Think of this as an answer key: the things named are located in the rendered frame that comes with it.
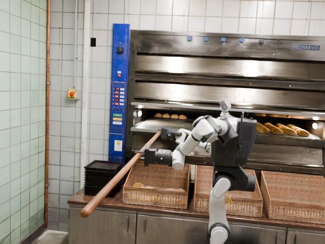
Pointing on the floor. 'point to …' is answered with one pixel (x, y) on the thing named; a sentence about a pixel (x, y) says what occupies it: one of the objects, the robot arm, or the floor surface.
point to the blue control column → (119, 32)
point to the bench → (175, 225)
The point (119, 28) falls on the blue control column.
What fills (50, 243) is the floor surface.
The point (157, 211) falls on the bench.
